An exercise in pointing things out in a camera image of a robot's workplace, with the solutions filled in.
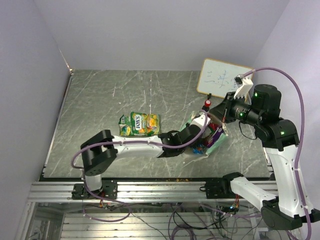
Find aluminium rail frame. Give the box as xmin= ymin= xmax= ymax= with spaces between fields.
xmin=27 ymin=178 xmax=276 ymax=205

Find yellow Fox's candy bag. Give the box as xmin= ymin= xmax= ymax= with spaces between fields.
xmin=130 ymin=112 xmax=161 ymax=136

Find red and black marker cap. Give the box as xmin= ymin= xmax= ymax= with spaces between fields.
xmin=202 ymin=99 xmax=211 ymax=112

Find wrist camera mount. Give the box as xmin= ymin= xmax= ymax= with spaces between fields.
xmin=233 ymin=75 xmax=253 ymax=99
xmin=190 ymin=114 xmax=210 ymax=129

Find green snack packet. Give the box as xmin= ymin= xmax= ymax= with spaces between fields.
xmin=118 ymin=115 xmax=133 ymax=136

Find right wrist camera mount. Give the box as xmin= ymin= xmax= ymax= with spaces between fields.
xmin=233 ymin=75 xmax=253 ymax=99

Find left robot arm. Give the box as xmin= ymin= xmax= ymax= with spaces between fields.
xmin=80 ymin=116 xmax=210 ymax=199

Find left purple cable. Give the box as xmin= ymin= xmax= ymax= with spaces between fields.
xmin=71 ymin=109 xmax=210 ymax=222

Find purple pink snack packet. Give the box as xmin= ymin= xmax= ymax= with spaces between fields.
xmin=205 ymin=126 xmax=225 ymax=148

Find small whiteboard with writing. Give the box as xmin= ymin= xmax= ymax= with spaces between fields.
xmin=196 ymin=58 xmax=252 ymax=99

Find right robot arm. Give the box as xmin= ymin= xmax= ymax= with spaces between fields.
xmin=209 ymin=84 xmax=320 ymax=231

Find blue purple snack packet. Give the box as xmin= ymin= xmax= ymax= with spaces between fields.
xmin=191 ymin=144 xmax=208 ymax=155

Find green patterned paper bag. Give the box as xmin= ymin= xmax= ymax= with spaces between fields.
xmin=182 ymin=113 xmax=229 ymax=161

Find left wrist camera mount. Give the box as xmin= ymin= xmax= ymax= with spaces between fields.
xmin=190 ymin=114 xmax=210 ymax=129

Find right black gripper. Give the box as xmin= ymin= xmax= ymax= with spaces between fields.
xmin=209 ymin=91 xmax=263 ymax=127

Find tangled cables under frame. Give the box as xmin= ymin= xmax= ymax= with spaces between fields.
xmin=82 ymin=192 xmax=276 ymax=240

